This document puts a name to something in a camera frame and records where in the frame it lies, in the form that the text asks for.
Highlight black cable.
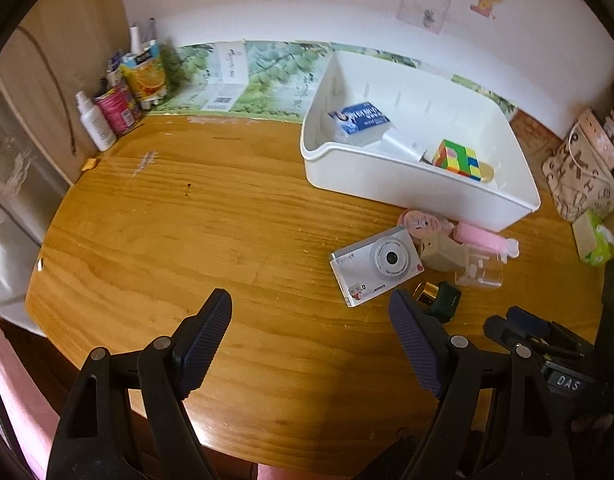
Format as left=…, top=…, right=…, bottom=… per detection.
left=17, top=25, right=80, bottom=157

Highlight white plastic storage bin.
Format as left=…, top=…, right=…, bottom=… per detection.
left=299, top=50, right=542, bottom=233

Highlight pink cloth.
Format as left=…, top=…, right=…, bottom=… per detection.
left=0, top=305, right=68, bottom=480

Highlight blue dental floss box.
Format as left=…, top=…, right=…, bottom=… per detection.
left=328, top=101, right=391, bottom=145

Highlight pink bottle with white cap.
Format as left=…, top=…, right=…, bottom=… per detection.
left=452, top=222, right=520, bottom=258

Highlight colourful puzzle cube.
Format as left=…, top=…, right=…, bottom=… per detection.
left=431, top=139, right=483, bottom=181

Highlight pink can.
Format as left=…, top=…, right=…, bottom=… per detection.
left=94, top=82, right=142, bottom=136

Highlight white power adapter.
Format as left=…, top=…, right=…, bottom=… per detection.
left=379, top=127, right=433, bottom=163

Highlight clear plastic box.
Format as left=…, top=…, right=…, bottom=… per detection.
left=454, top=252, right=504, bottom=288

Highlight green tissue pack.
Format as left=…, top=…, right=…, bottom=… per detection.
left=571, top=210, right=614, bottom=267

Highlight cartoon cardboard panel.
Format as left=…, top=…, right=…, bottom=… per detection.
left=507, top=110, right=570, bottom=161

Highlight printed fabric bag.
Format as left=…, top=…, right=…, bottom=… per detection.
left=542, top=125, right=614, bottom=222

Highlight pink pig figurine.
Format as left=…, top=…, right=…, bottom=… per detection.
left=398, top=210, right=450, bottom=238

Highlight green perfume bottle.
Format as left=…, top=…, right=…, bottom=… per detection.
left=412, top=281, right=460, bottom=323

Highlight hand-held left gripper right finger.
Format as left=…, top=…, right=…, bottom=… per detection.
left=388, top=288, right=575, bottom=480

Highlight beige rectangular box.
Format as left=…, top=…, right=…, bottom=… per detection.
left=419, top=235, right=469, bottom=273

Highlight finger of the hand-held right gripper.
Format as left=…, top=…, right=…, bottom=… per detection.
left=482, top=314, right=525, bottom=356
left=504, top=305, right=553, bottom=341

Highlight white digital camera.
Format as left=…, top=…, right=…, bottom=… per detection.
left=329, top=226, right=427, bottom=308

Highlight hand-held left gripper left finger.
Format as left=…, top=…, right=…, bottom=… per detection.
left=47, top=287, right=234, bottom=480

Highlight white spray bottle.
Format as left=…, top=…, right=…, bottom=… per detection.
left=75, top=91, right=118, bottom=152

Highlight green fruit print carton panel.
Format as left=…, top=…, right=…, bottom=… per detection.
left=147, top=40, right=518, bottom=123

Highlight pink case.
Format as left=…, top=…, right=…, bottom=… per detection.
left=577, top=107, right=614, bottom=171

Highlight orange juice pouch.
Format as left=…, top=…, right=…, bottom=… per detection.
left=119, top=42, right=169, bottom=106

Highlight white lace cloth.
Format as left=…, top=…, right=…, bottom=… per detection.
left=0, top=77, right=72, bottom=336

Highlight pink wall note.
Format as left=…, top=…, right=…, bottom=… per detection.
left=396, top=0, right=452, bottom=35

